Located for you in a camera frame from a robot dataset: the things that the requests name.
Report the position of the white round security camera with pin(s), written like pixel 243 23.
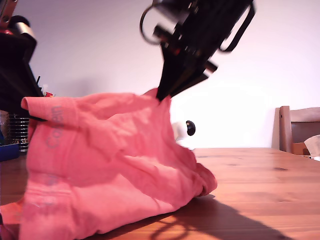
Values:
pixel 191 127

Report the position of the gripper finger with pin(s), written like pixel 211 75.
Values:
pixel 38 118
pixel 175 72
pixel 15 75
pixel 192 78

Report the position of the orange cardboard box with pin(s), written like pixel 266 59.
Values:
pixel 297 148

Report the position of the white tissue paper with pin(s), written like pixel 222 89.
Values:
pixel 313 145

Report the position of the wooden chair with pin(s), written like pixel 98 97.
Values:
pixel 283 130

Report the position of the red chopstick packet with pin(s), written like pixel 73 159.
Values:
pixel 48 95

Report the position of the blue box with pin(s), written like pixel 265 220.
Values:
pixel 9 152

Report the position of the black chopstick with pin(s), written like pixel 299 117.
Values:
pixel 39 83

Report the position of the red underwear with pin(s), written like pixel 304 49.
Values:
pixel 112 162

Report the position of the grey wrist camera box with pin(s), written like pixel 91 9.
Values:
pixel 172 10
pixel 23 28

